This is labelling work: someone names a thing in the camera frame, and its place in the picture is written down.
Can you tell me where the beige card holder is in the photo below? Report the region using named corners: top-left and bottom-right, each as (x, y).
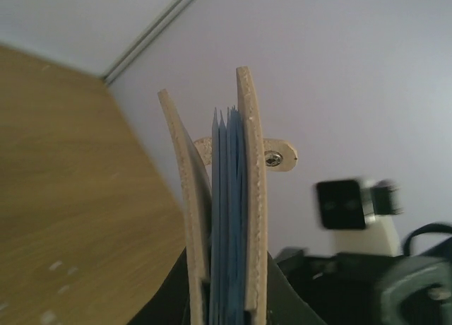
top-left (158, 66), bottom-right (297, 324)

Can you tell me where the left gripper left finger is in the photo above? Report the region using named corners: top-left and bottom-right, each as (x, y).
top-left (129, 249), bottom-right (190, 325)

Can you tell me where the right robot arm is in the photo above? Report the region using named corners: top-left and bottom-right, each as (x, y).
top-left (267, 223), bottom-right (451, 324)

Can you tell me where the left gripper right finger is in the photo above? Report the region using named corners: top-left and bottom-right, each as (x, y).
top-left (266, 254), bottom-right (326, 325)

